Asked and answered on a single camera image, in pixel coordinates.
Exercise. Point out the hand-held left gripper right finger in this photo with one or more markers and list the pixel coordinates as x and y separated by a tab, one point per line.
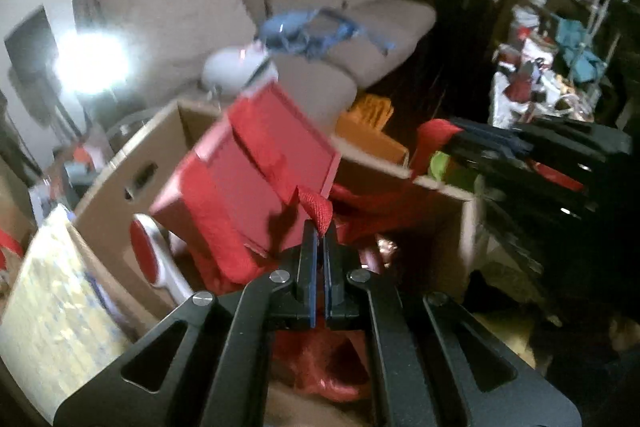
327	287

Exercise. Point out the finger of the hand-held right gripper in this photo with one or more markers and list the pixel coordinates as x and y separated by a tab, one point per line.
500	177
490	137

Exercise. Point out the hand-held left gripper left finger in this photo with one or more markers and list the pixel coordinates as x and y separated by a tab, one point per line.
311	287

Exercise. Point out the red plastic ribbon ball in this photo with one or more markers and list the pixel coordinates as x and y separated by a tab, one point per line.
320	367

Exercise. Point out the red box with white label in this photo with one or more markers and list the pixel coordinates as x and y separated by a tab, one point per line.
240	167

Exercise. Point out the white red lint brush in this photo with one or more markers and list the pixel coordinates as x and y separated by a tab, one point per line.
150	247

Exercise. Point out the brown cardboard box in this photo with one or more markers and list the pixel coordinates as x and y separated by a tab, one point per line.
115	187

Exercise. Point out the green plastic container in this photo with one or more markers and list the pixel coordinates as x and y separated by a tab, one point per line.
440	167

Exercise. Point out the cluttered side table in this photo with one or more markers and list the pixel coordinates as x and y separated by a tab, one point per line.
540	77

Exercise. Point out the orange plastic basket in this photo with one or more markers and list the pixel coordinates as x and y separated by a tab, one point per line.
370	122

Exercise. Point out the beige sofa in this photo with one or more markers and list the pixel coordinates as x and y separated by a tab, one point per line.
390	22

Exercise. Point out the white domed device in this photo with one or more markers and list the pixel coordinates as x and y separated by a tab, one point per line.
225	69

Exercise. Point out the round dark side table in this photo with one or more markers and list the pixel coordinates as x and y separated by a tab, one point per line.
132	122

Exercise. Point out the yellow plaid tablecloth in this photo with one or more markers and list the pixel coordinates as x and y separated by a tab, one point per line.
55	307

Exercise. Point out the clear plastic bag clutter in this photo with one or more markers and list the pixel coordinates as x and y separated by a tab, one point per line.
75	172

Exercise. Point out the bright lamp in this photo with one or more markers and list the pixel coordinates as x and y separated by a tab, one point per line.
92	62

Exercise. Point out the large beige sofa cushion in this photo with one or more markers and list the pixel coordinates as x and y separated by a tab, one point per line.
165	7

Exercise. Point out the black speaker on stand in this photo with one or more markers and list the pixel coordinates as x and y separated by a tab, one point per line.
32	42

